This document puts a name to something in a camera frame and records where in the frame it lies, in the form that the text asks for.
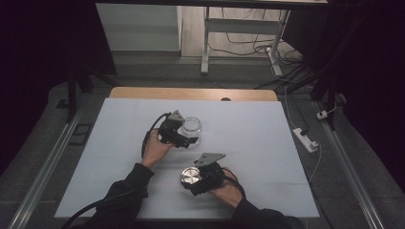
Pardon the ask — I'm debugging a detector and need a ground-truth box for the black floor plate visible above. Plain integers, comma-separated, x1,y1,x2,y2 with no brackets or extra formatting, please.
68,123,94,147

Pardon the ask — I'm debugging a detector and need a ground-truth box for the white desk frame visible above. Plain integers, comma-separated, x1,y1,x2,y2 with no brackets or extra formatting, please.
200,6,291,77

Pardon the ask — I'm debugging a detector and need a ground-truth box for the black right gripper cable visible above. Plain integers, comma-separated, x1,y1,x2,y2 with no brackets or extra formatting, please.
222,167,246,198

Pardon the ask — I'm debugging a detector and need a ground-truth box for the metal floor rail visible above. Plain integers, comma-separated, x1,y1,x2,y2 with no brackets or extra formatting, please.
7,106,87,229
313,101,385,229

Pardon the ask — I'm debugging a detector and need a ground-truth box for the white wall panel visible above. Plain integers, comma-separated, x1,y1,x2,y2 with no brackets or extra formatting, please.
96,3,182,52

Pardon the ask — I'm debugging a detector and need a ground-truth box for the wooden table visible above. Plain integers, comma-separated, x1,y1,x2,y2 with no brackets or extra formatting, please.
109,86,279,102

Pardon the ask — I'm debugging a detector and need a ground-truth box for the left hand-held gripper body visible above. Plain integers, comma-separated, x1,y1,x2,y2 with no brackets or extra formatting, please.
157,110,186,146

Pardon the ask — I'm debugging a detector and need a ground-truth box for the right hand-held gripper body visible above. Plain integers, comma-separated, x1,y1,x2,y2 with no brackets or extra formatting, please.
190,152,227,194

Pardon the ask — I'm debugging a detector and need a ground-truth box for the white foam table cover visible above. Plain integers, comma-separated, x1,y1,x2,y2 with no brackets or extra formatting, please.
54,97,320,220

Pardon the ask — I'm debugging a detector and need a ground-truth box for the black floor cables bundle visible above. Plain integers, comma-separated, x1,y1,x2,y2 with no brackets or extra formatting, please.
208,8,304,66

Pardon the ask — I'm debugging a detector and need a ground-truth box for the person's right hand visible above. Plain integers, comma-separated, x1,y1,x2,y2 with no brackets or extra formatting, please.
208,167,245,210

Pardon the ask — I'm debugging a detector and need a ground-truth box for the clear glass jar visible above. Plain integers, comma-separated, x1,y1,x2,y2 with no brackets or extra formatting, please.
179,116,203,148

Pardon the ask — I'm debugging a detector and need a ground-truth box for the black metal stand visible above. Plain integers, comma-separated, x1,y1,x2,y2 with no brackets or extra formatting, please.
276,61,339,132
65,61,118,124

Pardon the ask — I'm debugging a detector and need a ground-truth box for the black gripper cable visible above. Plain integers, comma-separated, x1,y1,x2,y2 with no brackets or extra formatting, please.
61,112,173,229
222,167,246,198

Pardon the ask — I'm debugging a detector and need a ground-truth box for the white power strip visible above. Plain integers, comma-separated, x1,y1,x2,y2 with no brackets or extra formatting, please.
292,127,319,154

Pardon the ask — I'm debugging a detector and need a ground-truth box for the silver metal jar lid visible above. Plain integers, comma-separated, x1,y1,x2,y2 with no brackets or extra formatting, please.
181,166,202,188

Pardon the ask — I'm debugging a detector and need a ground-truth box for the person's left hand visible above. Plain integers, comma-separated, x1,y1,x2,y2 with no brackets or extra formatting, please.
140,128,175,170

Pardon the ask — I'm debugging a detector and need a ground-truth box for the thin white cable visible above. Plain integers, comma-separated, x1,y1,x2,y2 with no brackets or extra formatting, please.
307,141,323,185

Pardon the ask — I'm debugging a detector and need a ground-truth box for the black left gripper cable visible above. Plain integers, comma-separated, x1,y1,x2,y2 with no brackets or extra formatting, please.
61,112,173,229

